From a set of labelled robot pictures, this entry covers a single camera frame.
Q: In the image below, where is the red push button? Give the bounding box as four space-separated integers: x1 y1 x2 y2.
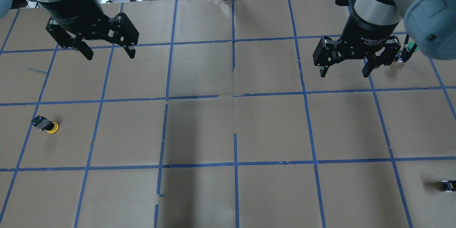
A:
441 180 456 192

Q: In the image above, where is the green push button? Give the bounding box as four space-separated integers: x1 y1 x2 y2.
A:
396 42 418 63

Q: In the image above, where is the yellow push button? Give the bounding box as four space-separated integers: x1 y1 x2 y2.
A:
31 115 59 134

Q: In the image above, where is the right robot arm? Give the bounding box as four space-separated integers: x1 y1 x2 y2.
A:
313 0 456 78

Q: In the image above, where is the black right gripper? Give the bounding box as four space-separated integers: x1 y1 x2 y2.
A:
313 9 401 78

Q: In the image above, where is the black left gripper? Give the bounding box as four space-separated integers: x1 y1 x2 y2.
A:
39 0 140 61

